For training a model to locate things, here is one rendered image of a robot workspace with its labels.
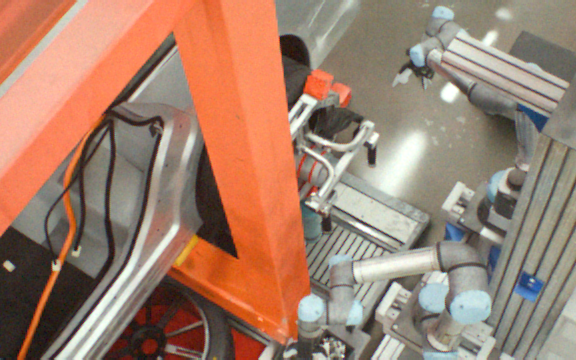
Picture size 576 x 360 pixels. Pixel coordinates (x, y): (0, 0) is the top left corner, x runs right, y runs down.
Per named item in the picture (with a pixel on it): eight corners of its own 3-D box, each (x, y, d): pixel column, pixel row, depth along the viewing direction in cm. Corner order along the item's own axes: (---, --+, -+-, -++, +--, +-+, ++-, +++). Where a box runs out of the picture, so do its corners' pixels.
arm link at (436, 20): (444, 14, 328) (431, 3, 334) (433, 41, 334) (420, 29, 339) (460, 16, 333) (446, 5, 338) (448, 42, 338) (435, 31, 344)
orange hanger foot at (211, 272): (176, 235, 378) (161, 197, 348) (281, 296, 362) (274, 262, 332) (153, 266, 372) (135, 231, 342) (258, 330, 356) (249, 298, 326)
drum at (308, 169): (301, 148, 365) (299, 130, 352) (346, 172, 358) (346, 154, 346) (282, 175, 359) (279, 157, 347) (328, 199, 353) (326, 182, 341)
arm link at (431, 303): (449, 291, 317) (453, 277, 305) (453, 328, 310) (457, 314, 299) (415, 293, 317) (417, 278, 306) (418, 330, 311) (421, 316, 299)
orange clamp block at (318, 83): (310, 89, 345) (317, 68, 341) (328, 97, 343) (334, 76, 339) (302, 94, 340) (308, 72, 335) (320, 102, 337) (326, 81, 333)
